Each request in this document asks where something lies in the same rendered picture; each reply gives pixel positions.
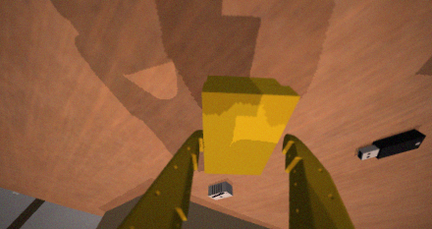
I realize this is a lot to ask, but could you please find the black usb flash drive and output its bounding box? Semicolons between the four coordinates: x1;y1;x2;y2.
357;129;426;160

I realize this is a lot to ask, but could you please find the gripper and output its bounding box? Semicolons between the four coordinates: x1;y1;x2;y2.
117;130;355;229

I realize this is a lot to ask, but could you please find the yellow box lid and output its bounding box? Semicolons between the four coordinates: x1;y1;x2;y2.
201;82;300;175

